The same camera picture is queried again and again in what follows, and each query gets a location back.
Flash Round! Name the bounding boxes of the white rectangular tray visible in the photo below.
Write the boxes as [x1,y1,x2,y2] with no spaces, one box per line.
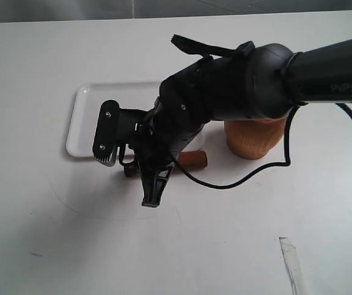
[65,81,207,159]

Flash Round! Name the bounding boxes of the brown wooden pestle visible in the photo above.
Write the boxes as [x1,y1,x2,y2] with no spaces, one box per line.
[124,151,208,178]

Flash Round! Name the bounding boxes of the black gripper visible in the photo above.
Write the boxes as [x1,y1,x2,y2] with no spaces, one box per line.
[134,58,213,208]

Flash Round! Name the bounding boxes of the clear tape strip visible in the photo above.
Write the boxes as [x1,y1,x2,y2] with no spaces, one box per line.
[279,237,308,295]

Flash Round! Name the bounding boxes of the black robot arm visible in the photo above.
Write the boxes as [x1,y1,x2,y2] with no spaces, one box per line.
[134,35,352,208]

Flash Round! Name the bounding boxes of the brown wooden mortar cup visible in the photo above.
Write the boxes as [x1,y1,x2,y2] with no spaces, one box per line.
[224,119,286,160]

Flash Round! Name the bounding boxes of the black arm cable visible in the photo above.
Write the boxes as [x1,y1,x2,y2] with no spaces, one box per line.
[117,103,352,189]

